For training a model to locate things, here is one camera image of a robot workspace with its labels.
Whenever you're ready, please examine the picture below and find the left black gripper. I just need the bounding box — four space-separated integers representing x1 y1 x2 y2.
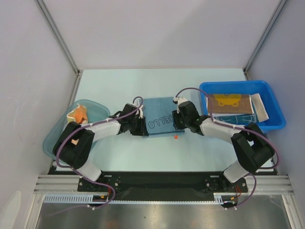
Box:
128 115 148 136

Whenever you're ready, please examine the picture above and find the white cable duct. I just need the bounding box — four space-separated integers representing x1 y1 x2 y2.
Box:
43 194 238 207

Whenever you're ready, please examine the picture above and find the right aluminium frame post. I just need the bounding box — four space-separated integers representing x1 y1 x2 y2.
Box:
243 0 289 77

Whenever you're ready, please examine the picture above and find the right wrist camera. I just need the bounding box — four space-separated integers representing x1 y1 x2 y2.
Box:
173 96 188 105

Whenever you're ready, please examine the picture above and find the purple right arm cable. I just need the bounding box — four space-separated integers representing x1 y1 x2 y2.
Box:
175 87 281 170

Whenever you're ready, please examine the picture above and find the left aluminium frame post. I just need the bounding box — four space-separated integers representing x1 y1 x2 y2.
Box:
34 0 81 76

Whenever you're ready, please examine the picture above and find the teal translucent basket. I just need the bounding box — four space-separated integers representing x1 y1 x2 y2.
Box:
42 99 110 160

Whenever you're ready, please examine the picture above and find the blue plastic bin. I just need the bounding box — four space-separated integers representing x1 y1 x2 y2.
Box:
199 80 286 133

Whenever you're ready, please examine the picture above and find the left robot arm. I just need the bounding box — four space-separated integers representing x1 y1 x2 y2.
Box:
53 104 148 191

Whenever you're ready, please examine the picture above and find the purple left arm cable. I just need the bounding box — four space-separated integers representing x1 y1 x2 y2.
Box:
55 96 144 179

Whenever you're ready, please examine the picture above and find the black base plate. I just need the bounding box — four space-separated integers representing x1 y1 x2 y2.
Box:
47 167 279 202

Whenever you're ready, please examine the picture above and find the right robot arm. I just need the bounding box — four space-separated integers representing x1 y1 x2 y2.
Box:
172 97 275 192

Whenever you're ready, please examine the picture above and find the orange brown towel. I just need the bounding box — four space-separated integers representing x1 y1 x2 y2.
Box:
206 94 254 115

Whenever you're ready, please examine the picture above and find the Doraemon teal beige towel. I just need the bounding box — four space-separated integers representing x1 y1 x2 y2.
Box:
213 93 269 125

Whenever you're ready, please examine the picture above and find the aluminium front rail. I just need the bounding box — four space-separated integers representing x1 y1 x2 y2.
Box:
34 175 294 195

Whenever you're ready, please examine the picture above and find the light blue towel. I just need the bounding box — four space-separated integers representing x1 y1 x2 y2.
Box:
143 97 185 137

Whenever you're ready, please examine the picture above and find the aluminium frame post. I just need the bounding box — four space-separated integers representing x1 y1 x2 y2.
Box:
34 0 81 76
243 0 289 77

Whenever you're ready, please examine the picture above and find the peach orange patterned towel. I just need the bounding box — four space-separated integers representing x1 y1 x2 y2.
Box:
66 104 88 124

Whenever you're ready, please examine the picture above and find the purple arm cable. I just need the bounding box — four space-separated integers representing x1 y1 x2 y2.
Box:
55 96 144 179
175 87 281 170

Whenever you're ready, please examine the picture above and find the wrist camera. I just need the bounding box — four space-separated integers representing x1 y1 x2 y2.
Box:
135 105 144 119
173 96 188 105

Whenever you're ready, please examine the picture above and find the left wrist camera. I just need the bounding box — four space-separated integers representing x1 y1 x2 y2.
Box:
135 105 144 119

